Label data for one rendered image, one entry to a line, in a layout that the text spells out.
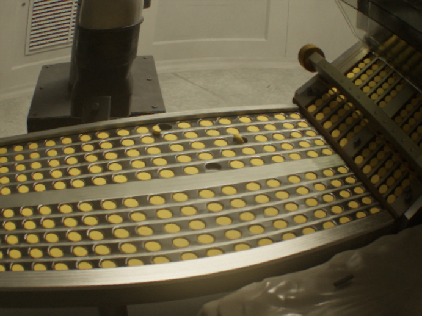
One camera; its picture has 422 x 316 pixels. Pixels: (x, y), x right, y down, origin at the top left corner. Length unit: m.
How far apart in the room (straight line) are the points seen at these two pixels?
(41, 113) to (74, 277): 0.57
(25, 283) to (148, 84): 0.67
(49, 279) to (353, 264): 0.21
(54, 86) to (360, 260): 0.74
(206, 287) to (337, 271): 0.09
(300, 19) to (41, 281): 3.03
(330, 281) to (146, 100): 0.63
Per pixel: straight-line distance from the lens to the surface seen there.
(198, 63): 3.12
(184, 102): 2.73
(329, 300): 0.34
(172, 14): 3.00
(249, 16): 3.18
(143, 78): 1.00
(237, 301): 0.34
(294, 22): 3.28
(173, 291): 0.38
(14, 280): 0.36
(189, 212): 0.44
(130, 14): 0.58
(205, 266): 0.38
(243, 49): 3.19
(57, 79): 1.02
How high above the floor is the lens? 1.21
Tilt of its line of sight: 31 degrees down
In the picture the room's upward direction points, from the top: 6 degrees clockwise
